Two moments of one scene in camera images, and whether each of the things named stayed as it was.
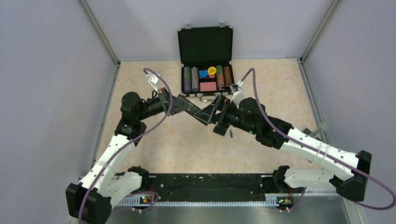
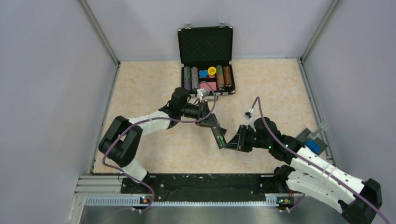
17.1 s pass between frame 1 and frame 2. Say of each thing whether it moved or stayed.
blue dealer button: stayed
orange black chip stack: stayed
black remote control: moved
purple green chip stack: stayed
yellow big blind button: stayed
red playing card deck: stayed
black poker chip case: stayed
